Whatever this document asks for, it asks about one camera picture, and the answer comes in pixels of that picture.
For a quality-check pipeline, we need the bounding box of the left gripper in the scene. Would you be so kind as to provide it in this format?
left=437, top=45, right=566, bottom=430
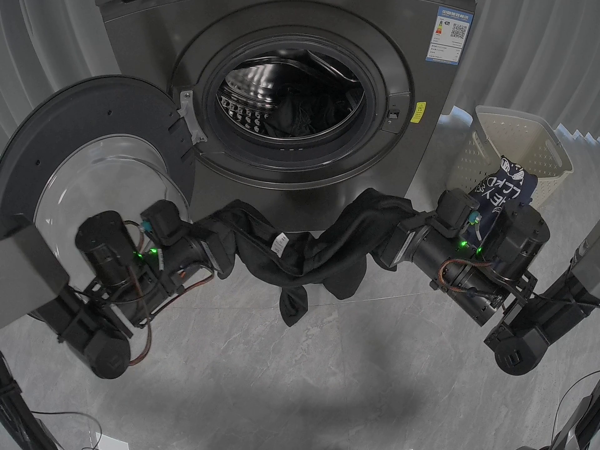
left=157, top=231, right=234, bottom=296

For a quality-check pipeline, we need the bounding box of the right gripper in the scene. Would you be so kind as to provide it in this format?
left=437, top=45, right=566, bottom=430
left=379, top=211, right=470, bottom=291

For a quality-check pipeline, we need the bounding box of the black garment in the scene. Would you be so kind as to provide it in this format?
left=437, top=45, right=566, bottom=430
left=193, top=187, right=419, bottom=328

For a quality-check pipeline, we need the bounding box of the cream laundry basket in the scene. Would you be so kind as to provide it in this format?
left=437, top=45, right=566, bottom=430
left=452, top=105, right=575, bottom=215

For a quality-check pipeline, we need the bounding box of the washing machine door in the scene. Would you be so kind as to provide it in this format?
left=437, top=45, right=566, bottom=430
left=0, top=75, right=207, bottom=320

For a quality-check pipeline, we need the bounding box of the heap of dark clothes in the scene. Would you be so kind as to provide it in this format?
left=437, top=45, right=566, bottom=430
left=261, top=86, right=358, bottom=138

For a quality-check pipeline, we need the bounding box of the grey washing machine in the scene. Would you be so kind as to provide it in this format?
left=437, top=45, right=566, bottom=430
left=92, top=0, right=485, bottom=234

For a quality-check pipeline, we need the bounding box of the dark blue T-shirt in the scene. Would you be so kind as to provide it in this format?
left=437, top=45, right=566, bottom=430
left=469, top=155, right=541, bottom=248

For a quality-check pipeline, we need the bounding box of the white curtain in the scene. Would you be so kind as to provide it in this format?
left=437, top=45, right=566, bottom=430
left=440, top=0, right=600, bottom=145

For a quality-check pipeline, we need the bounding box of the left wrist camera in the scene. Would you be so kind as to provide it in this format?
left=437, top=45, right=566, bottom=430
left=140, top=199, right=194, bottom=248

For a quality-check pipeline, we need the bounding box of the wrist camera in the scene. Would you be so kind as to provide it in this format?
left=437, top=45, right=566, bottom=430
left=435, top=189, right=484, bottom=234
left=140, top=199, right=194, bottom=248

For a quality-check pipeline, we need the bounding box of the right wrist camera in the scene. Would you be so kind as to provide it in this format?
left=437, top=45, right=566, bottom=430
left=435, top=189, right=484, bottom=234

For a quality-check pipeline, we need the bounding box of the black cable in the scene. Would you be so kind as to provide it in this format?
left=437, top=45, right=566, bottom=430
left=27, top=409, right=103, bottom=445

